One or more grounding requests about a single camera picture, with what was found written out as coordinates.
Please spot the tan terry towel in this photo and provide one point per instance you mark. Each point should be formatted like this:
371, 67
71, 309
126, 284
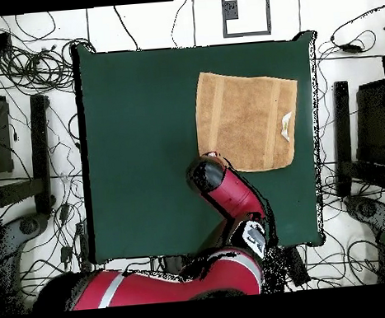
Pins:
245, 121

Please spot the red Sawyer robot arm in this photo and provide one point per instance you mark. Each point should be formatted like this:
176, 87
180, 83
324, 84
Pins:
228, 189

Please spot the dark green table cloth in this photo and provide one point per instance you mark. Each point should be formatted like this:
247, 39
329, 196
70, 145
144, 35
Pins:
129, 154

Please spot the long black power strip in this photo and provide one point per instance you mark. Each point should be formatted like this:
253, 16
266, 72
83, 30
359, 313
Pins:
84, 243

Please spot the black oblong floor box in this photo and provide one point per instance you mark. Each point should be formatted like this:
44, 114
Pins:
297, 266

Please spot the grey square floor marker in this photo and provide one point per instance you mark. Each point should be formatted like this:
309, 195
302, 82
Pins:
230, 10

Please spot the small black power adapter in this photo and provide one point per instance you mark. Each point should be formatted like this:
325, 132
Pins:
66, 254

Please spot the office chair base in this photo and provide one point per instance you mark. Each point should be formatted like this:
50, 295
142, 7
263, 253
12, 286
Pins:
365, 208
29, 226

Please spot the black metal frame bar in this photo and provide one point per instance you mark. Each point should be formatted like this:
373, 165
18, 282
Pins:
341, 120
41, 144

